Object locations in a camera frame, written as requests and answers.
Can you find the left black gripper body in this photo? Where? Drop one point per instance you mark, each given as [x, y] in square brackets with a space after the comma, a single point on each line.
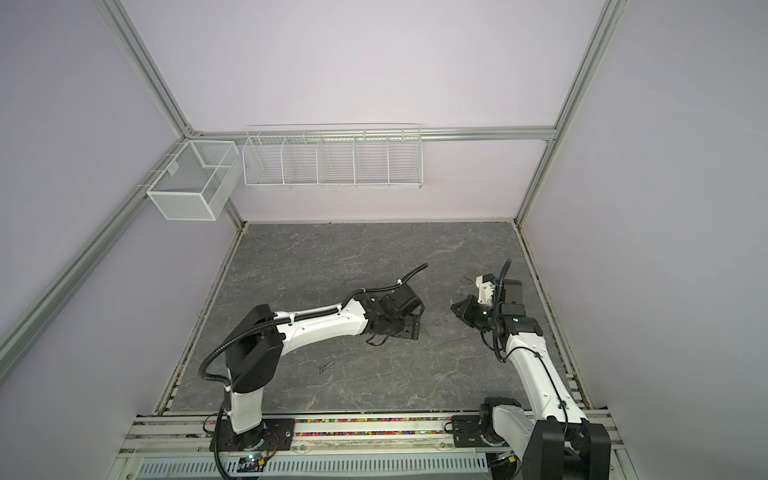
[405, 327]

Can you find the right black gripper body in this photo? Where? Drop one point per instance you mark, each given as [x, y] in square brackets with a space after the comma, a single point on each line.
[477, 314]

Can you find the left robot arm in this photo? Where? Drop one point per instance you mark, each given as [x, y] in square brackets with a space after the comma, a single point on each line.
[247, 360]

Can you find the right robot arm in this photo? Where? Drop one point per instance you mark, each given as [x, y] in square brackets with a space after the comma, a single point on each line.
[557, 441]

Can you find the white mesh box basket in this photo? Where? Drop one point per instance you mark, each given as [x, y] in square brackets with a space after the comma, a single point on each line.
[198, 181]

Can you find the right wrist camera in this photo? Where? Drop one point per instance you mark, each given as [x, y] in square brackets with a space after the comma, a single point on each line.
[486, 285]

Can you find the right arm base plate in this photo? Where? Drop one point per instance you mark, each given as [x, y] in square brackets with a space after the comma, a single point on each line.
[470, 431]

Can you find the white vented cable duct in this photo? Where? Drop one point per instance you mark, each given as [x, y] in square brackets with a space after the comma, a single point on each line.
[331, 466]

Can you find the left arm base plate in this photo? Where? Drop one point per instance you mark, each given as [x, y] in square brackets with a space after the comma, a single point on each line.
[273, 434]

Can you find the white wire shelf basket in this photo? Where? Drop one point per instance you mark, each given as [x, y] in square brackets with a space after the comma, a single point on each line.
[333, 155]

